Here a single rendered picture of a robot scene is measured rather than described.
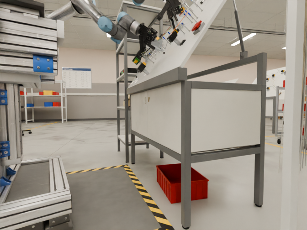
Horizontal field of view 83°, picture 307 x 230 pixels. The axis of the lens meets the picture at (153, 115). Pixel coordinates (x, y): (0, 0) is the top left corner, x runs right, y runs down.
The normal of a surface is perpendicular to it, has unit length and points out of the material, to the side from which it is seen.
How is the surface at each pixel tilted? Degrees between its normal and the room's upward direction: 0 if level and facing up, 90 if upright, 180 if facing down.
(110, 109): 90
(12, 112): 90
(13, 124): 90
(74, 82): 90
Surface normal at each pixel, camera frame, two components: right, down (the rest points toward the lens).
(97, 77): 0.19, 0.05
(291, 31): -0.98, 0.02
